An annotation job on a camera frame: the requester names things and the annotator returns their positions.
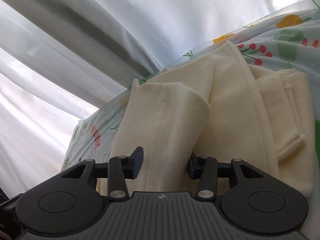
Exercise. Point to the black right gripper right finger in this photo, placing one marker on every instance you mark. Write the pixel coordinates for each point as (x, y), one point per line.
(207, 170)

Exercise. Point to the cream knit sweater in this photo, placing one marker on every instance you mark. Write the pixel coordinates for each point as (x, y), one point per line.
(219, 106)

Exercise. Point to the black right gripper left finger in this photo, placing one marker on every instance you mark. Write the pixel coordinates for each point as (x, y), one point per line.
(117, 171)

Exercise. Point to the white sheer curtain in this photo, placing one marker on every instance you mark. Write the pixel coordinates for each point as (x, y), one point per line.
(63, 60)

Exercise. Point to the floral light blue bedsheet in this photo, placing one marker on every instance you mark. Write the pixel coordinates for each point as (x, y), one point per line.
(288, 41)

